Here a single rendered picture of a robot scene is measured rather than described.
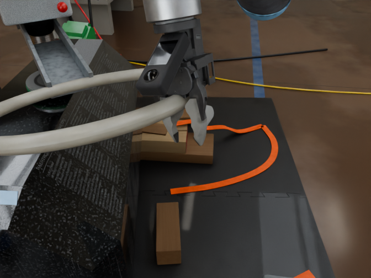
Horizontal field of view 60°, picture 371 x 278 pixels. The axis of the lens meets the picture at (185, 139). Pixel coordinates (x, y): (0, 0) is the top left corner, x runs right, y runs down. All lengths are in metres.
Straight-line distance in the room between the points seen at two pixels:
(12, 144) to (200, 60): 0.31
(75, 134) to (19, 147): 0.08
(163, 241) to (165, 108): 1.20
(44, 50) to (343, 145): 2.10
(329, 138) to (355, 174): 0.37
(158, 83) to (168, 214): 1.34
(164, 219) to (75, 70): 0.98
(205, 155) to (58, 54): 1.28
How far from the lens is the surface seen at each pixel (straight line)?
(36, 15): 1.22
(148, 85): 0.47
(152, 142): 2.11
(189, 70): 0.52
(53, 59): 1.12
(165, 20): 0.51
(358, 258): 1.98
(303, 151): 2.45
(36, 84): 1.39
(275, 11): 0.62
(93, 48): 1.76
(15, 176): 1.05
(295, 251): 1.85
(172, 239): 1.66
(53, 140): 0.49
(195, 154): 2.14
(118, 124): 0.48
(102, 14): 4.27
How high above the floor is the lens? 1.52
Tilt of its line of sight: 39 degrees down
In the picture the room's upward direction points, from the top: straight up
